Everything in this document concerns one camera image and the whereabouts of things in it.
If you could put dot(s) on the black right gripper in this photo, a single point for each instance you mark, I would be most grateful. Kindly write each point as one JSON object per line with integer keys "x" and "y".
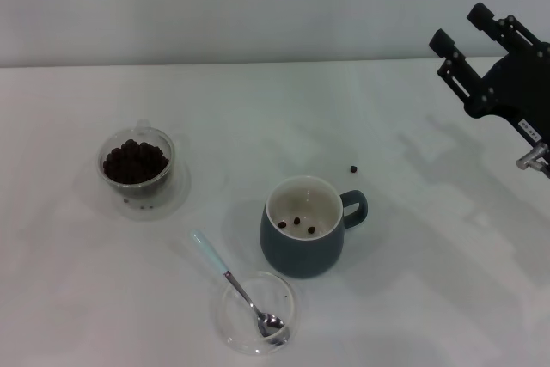
{"x": 524, "y": 83}

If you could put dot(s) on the dark green ceramic mug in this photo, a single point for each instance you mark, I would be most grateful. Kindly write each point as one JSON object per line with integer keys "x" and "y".
{"x": 296, "y": 255}

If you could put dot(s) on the clear glass dish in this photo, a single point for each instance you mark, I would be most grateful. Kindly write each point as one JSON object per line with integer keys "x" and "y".
{"x": 236, "y": 332}

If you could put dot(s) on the glass saucer under cup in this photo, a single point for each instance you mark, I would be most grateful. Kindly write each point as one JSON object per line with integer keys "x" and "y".
{"x": 178, "y": 193}

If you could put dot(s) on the pile of coffee beans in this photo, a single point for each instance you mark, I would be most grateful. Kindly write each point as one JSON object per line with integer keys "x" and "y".
{"x": 135, "y": 163}

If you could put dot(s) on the glass bowl of coffee beans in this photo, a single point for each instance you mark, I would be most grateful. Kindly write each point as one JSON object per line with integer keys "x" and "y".
{"x": 137, "y": 188}

